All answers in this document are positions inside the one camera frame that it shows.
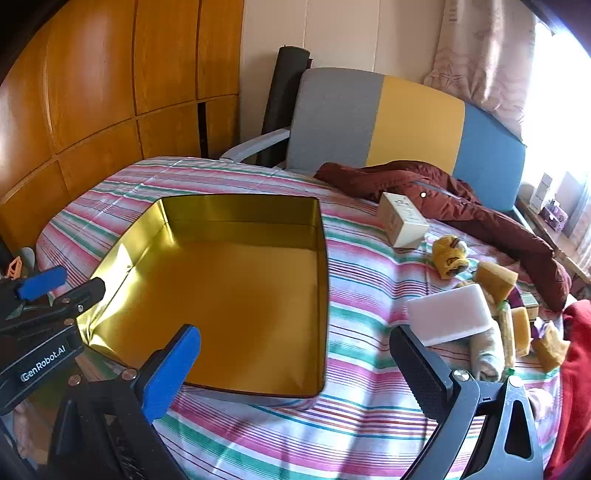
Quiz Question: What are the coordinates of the small purple box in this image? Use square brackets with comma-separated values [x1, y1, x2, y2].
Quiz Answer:
[540, 205, 567, 232]

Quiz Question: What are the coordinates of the wooden desk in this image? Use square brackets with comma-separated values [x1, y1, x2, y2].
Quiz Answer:
[517, 196, 591, 282]

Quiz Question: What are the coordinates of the pale patterned curtain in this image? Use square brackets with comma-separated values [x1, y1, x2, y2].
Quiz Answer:
[422, 0, 539, 144]

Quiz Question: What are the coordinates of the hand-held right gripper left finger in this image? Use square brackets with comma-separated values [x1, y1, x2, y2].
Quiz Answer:
[48, 324, 202, 480]

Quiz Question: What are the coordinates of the grey yellow blue armchair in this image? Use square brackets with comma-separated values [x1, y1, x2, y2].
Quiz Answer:
[219, 67, 527, 222]

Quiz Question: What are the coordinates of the gold tin box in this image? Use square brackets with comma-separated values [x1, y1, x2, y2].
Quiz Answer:
[76, 194, 329, 400]

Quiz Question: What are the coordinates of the wooden wardrobe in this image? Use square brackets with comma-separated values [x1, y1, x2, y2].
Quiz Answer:
[0, 0, 245, 250]

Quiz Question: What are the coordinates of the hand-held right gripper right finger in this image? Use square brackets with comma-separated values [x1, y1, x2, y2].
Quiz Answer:
[389, 325, 546, 480]

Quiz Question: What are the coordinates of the white towel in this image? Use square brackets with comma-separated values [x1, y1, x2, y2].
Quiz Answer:
[471, 318, 505, 381]

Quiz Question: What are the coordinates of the white foam sponge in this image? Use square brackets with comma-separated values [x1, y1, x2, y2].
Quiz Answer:
[406, 283, 494, 347]

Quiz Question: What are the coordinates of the yellow brown soft toy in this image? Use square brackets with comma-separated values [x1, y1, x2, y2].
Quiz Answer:
[431, 234, 471, 281]

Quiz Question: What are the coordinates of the cream cardboard box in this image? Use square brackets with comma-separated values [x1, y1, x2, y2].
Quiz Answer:
[378, 192, 429, 247]

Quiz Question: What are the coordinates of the pale yellow scrubber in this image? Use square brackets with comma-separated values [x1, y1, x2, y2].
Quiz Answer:
[498, 305, 517, 370]

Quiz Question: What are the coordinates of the black rolled mat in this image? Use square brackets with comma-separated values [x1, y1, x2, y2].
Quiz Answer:
[262, 45, 311, 167]

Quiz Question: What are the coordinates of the yellow sponge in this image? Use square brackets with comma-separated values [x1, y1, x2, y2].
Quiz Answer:
[510, 307, 532, 358]
[475, 261, 519, 303]
[531, 320, 571, 372]

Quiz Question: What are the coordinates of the maroon jacket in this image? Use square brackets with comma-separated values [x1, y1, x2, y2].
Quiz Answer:
[314, 161, 573, 312]

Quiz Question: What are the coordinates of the red cloth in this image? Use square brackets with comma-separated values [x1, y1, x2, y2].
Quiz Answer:
[542, 300, 591, 480]

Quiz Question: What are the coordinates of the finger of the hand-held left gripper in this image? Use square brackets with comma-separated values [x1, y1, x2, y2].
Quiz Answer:
[0, 277, 107, 341]
[0, 265, 68, 320]

